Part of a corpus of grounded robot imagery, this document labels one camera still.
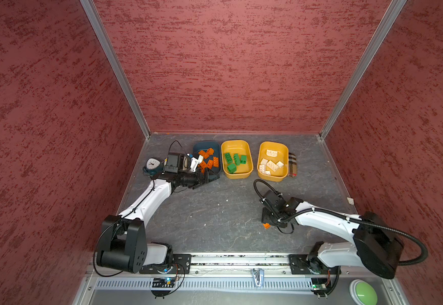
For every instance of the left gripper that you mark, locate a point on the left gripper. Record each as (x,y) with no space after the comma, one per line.
(198,181)

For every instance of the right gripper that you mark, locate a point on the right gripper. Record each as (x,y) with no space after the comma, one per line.
(265,219)

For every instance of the orange long lego beam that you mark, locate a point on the orange long lego beam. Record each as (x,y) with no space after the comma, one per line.
(203,166)

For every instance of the orange 2x4 lego brick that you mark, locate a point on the orange 2x4 lego brick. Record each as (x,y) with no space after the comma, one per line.
(204,154)

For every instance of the small green lego brick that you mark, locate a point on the small green lego brick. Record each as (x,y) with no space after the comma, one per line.
(232,168)

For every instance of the green 2x4 lego brick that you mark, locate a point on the green 2x4 lego brick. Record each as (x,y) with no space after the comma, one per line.
(228,158)

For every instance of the cream 2x4 lego plate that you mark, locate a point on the cream 2x4 lego plate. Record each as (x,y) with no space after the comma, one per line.
(271,165)

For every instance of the green long lego brick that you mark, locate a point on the green long lego brick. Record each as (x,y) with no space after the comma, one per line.
(237,161)

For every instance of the green lego cube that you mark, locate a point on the green lego cube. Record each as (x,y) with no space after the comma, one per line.
(243,159)

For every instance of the white 2x4 lego brick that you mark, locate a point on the white 2x4 lego brick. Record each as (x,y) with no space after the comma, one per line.
(271,153)

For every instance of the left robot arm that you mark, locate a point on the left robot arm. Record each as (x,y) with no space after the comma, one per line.
(123,245)

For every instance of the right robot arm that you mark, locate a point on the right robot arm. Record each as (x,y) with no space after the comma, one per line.
(367,241)

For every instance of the dark teal container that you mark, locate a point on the dark teal container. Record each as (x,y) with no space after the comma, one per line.
(205,145)

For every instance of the small teal alarm clock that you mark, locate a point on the small teal alarm clock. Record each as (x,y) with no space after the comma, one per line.
(153,167)

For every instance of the plaid checkered box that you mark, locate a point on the plaid checkered box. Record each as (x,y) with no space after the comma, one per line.
(292,165)

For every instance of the middle yellow container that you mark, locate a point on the middle yellow container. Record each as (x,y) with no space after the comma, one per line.
(241,148)

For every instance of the yellow container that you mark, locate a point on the yellow container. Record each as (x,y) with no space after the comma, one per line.
(273,161)
(241,148)

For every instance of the right yellow container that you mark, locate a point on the right yellow container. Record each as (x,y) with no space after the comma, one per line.
(273,161)

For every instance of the green push button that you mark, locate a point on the green push button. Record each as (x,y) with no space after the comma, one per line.
(362,293)

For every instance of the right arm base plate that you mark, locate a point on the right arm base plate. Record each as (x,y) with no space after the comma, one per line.
(302,264)

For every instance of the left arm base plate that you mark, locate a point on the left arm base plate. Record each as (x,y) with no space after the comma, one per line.
(179,264)

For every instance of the aluminium front rail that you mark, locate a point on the aluminium front rail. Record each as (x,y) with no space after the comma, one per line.
(222,264)

